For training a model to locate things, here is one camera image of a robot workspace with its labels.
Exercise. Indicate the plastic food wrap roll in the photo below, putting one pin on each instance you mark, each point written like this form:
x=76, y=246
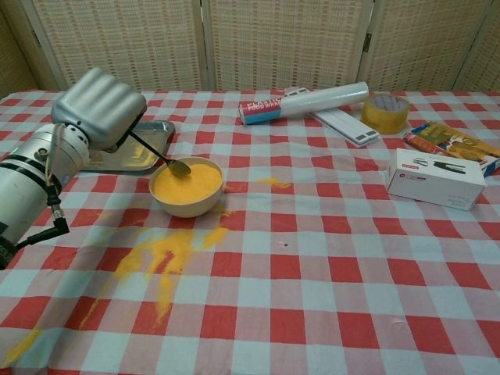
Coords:
x=312, y=102

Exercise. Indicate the clear yellow tape roll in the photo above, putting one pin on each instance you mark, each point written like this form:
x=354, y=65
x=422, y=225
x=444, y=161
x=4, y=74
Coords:
x=383, y=123

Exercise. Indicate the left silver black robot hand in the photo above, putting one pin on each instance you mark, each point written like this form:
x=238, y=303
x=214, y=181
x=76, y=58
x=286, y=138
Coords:
x=97, y=109

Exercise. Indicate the white stapler box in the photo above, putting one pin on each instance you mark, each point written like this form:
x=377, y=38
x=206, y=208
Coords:
x=429, y=183

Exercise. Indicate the colourful crayon box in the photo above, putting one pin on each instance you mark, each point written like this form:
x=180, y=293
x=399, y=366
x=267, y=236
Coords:
x=449, y=142

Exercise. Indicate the yellow bowl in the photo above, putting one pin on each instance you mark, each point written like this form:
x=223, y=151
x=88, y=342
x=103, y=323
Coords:
x=187, y=207

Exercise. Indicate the woven folding screen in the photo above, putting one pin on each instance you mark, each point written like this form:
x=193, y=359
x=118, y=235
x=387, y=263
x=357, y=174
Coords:
x=125, y=43

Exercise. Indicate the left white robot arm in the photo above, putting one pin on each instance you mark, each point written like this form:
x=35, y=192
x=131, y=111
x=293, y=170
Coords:
x=23, y=187

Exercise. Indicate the yellow powder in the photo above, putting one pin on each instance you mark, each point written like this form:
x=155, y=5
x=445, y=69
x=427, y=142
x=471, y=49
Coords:
x=168, y=246

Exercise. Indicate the red white checkered tablecloth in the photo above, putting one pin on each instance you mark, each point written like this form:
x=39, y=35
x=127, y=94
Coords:
x=312, y=273

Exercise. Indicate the rectangular steel tray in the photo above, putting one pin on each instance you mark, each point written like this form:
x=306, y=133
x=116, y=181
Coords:
x=160, y=129

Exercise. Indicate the dark metal spoon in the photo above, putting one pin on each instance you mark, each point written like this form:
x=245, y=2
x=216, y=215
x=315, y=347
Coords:
x=181, y=170

